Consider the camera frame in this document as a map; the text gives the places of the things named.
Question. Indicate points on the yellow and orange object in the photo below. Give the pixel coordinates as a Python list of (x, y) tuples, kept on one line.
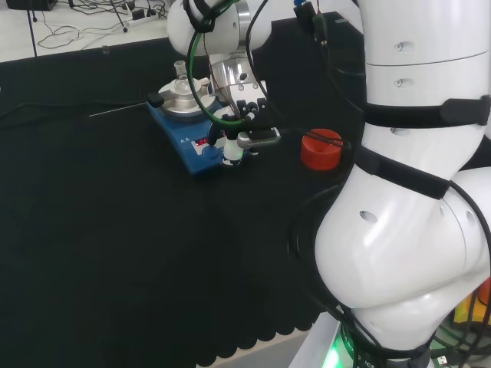
[(466, 306)]

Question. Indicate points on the black tripod leg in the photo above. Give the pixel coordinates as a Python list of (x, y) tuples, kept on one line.
[(119, 17)]

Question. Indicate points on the heater with blue base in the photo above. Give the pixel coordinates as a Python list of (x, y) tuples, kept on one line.
[(188, 143)]

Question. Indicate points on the black connector box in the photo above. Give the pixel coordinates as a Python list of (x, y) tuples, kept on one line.
[(308, 17)]

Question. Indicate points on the black cloth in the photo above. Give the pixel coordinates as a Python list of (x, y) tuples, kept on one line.
[(115, 230)]

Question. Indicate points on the clear round-bottom flask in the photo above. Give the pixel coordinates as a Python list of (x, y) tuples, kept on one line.
[(181, 78)]

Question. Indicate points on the thin grey rod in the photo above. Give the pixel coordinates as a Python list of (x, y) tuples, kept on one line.
[(115, 111)]

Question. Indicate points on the white power strip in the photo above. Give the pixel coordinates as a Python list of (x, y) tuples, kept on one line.
[(147, 18)]

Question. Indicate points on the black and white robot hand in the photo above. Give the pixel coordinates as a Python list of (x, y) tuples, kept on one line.
[(249, 109)]

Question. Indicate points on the red round stop button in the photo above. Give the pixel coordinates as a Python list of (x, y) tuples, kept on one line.
[(320, 155)]

